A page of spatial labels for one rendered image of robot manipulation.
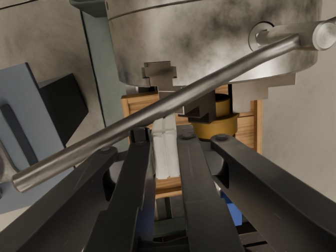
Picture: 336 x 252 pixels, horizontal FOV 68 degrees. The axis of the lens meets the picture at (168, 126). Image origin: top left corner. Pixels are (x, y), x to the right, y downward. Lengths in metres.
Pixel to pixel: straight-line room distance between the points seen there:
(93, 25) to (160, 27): 0.70
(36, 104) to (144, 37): 0.58
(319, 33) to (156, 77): 0.18
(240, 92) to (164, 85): 0.17
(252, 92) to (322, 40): 0.23
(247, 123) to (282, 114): 1.13
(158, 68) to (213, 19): 0.09
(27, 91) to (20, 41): 0.82
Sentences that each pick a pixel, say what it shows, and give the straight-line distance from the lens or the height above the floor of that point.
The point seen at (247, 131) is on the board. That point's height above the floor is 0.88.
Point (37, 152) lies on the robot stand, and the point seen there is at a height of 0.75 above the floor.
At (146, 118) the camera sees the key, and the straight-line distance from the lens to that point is 0.16.
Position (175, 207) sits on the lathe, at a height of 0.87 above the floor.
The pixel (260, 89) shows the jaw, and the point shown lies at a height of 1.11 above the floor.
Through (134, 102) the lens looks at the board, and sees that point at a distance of 0.62.
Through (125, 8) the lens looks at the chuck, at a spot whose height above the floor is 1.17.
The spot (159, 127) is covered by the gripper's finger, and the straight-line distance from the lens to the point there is 0.15.
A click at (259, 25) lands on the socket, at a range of 0.30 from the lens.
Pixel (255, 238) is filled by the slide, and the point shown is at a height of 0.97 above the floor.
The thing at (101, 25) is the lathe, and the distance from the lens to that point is 0.98.
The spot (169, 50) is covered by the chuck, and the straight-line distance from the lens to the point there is 0.29.
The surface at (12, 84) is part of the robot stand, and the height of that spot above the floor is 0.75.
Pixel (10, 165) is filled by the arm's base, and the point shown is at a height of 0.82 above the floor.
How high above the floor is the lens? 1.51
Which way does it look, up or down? 70 degrees down
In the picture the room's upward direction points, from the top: 161 degrees clockwise
